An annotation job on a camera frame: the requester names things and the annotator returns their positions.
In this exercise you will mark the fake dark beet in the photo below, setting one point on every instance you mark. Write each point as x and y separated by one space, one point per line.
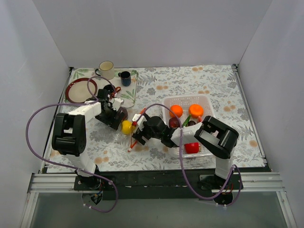
174 123

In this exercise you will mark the floral table mat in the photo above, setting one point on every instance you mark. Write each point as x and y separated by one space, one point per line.
163 103

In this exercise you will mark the fake red apple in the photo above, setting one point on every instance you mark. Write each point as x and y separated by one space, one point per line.
192 148

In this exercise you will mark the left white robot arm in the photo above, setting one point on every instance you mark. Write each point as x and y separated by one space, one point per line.
69 135

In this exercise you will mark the fake orange half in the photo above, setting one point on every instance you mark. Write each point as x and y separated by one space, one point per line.
196 111

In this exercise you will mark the fake green chili pepper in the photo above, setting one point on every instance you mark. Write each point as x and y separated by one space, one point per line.
186 122

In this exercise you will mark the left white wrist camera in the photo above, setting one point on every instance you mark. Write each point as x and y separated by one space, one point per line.
116 103

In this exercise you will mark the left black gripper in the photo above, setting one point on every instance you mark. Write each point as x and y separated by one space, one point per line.
116 118

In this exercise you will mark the fake purple eggplant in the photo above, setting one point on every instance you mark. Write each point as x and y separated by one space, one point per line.
191 123

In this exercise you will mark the fake whole orange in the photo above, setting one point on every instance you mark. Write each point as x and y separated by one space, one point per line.
176 110

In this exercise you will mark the cream enamel mug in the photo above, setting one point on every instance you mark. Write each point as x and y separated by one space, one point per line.
106 70

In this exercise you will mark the dark blue cup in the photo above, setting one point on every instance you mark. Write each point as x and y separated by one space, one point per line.
125 78

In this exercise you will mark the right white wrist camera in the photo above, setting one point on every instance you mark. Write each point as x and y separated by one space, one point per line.
138 119

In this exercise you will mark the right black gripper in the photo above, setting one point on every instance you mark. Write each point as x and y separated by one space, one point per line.
143 132

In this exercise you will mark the orange patterned cup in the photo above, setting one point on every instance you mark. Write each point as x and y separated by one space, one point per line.
112 89

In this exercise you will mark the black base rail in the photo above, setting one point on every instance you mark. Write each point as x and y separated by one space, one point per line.
169 184

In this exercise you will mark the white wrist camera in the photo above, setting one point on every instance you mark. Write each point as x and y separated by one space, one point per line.
116 103
138 119

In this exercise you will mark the red rimmed plate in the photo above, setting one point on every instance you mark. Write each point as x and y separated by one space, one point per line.
77 91

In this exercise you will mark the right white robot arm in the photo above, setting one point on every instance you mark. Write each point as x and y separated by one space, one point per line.
219 138

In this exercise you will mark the clear zip top bag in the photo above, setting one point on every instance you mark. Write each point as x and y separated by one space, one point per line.
126 141

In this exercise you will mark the fake yellow lemon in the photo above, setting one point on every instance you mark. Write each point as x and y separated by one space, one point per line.
127 127

